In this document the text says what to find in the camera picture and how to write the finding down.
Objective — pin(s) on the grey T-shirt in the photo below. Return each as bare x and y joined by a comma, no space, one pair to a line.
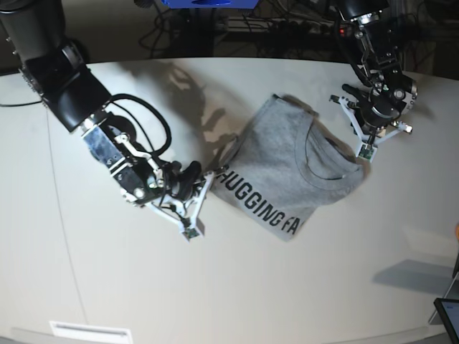
283,166

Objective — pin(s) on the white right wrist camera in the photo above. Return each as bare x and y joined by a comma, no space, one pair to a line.
192,232

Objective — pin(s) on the black power strip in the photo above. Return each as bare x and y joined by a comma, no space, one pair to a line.
274,25

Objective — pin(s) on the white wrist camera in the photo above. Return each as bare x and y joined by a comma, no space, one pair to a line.
192,232
366,151

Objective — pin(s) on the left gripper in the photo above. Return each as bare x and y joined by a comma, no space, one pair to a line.
375,115

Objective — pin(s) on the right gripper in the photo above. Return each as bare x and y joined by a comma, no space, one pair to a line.
181,193

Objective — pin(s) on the black tablet on stand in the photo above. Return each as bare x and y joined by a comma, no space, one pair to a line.
447,309

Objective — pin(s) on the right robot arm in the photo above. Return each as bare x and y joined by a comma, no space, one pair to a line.
54,68

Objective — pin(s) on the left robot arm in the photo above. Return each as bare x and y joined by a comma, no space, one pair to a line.
379,62

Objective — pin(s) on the blue box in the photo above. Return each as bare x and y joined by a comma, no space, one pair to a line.
218,4

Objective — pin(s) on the white label strip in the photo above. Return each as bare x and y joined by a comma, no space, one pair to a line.
90,333

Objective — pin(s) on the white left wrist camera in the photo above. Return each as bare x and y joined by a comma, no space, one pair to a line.
366,151

